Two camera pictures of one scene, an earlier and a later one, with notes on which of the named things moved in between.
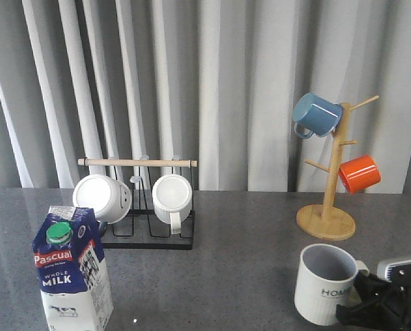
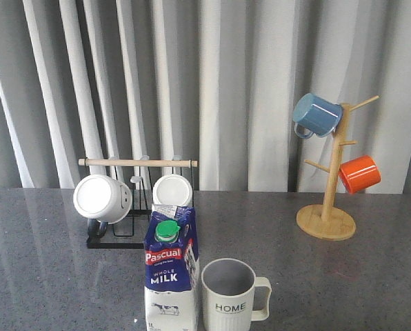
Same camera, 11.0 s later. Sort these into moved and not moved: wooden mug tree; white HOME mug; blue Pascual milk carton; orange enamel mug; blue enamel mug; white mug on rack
Moved: blue Pascual milk carton; white HOME mug
Not moved: blue enamel mug; white mug on rack; wooden mug tree; orange enamel mug
